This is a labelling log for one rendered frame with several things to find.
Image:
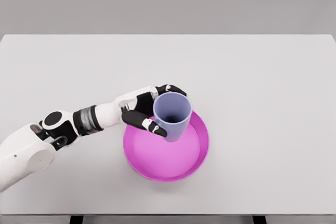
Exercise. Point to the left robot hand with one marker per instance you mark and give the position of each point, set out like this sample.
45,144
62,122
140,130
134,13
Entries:
140,103

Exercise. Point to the lavender blue cup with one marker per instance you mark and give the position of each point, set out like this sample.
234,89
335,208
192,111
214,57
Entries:
172,115

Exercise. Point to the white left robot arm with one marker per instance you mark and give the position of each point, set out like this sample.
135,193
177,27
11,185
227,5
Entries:
65,125

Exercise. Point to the pink round plate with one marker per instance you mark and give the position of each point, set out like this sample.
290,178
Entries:
168,155

